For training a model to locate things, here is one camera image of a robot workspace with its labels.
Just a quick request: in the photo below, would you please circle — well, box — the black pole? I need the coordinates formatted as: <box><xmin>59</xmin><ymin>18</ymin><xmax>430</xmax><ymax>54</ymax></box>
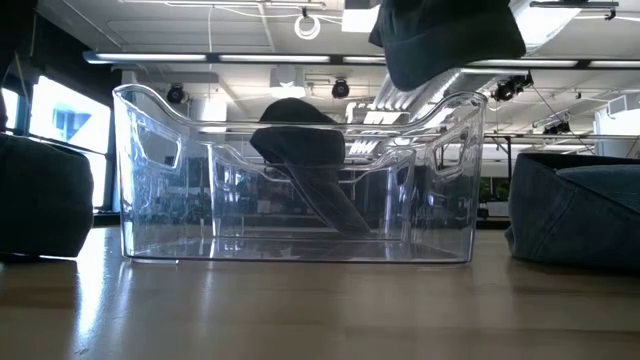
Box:
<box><xmin>503</xmin><ymin>135</ymin><xmax>512</xmax><ymax>201</ymax></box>

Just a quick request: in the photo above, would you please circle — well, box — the bright window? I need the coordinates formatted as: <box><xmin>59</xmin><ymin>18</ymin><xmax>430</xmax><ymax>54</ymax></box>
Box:
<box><xmin>28</xmin><ymin>74</ymin><xmax>112</xmax><ymax>155</ymax></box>
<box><xmin>2</xmin><ymin>87</ymin><xmax>21</xmax><ymax>132</ymax></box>

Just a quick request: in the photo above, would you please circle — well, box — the black ceiling camera cluster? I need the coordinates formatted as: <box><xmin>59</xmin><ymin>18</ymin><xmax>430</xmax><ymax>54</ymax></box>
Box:
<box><xmin>491</xmin><ymin>71</ymin><xmax>535</xmax><ymax>103</ymax></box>

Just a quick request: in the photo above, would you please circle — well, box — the plant in white planter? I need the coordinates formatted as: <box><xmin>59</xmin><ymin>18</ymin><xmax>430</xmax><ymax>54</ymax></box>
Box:
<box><xmin>478</xmin><ymin>178</ymin><xmax>510</xmax><ymax>217</ymax></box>

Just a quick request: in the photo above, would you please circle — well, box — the black ceiling rail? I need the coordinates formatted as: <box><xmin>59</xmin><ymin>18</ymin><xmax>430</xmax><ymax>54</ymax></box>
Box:
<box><xmin>529</xmin><ymin>0</ymin><xmax>620</xmax><ymax>21</ymax></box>

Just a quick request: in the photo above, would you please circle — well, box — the long ceiling light track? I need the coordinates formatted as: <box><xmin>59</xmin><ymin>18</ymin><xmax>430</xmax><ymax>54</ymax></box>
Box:
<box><xmin>82</xmin><ymin>49</ymin><xmax>640</xmax><ymax>70</ymax></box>

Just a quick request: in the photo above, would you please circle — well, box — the black ceiling device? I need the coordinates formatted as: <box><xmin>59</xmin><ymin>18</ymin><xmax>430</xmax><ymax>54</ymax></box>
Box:
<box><xmin>543</xmin><ymin>120</ymin><xmax>573</xmax><ymax>136</ymax></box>

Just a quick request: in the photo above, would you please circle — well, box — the dark grey cap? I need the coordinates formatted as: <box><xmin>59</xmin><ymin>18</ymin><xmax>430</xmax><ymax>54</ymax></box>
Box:
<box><xmin>368</xmin><ymin>0</ymin><xmax>527</xmax><ymax>92</ymax></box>

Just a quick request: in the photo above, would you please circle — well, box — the white ceiling vent unit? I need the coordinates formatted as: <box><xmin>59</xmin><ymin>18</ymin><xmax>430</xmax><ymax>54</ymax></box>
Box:
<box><xmin>606</xmin><ymin>92</ymin><xmax>640</xmax><ymax>117</ymax></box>

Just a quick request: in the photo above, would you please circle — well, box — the white cable coil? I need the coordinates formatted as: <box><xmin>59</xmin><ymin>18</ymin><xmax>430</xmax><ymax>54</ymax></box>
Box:
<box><xmin>293</xmin><ymin>13</ymin><xmax>323</xmax><ymax>41</ymax></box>

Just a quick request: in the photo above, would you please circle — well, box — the green cap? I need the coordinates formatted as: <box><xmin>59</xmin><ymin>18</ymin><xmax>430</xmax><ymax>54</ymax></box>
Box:
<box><xmin>0</xmin><ymin>132</ymin><xmax>95</xmax><ymax>260</ymax></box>

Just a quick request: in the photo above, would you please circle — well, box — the blue denim cap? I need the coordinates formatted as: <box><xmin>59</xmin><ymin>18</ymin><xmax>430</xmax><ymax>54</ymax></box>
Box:
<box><xmin>504</xmin><ymin>152</ymin><xmax>640</xmax><ymax>271</ymax></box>

